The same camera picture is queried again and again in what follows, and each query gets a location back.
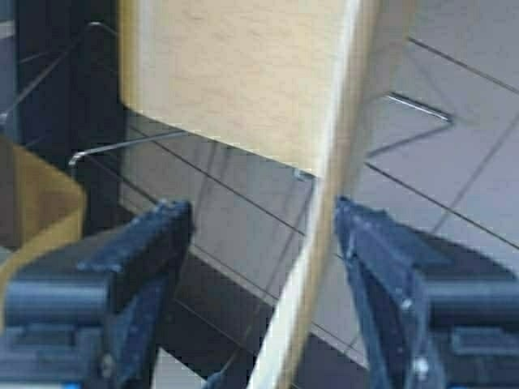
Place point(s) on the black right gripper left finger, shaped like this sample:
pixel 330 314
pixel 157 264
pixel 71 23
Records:
pixel 86 315

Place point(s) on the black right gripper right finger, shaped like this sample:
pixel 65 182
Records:
pixel 432 313

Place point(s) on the wooden chair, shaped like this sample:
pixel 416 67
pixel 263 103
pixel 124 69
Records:
pixel 42 208
pixel 286 80

